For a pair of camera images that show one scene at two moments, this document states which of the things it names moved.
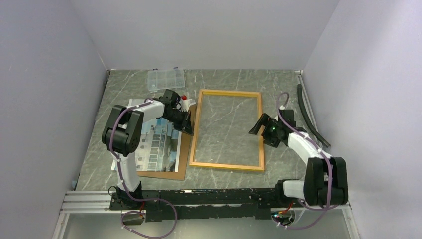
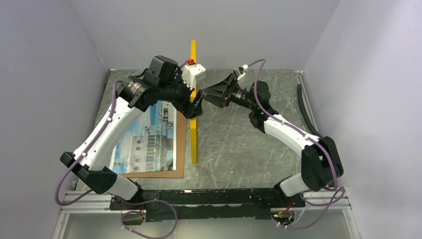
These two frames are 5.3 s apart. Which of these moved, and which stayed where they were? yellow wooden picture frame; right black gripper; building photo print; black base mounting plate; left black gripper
Moved: right black gripper; left black gripper; yellow wooden picture frame
Stayed: building photo print; black base mounting plate
